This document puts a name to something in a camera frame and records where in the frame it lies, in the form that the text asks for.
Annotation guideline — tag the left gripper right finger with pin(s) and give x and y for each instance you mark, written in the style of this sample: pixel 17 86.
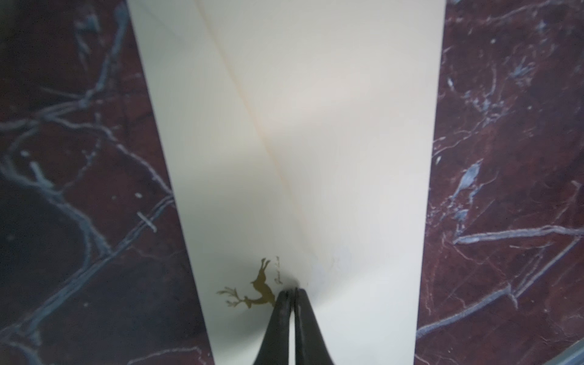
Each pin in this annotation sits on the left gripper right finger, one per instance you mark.
pixel 310 348

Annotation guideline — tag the manila paper envelope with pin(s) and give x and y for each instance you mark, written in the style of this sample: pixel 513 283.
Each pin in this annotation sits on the manila paper envelope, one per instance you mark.
pixel 299 132

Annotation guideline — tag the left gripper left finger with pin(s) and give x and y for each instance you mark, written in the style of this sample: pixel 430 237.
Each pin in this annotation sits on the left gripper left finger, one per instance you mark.
pixel 274 349

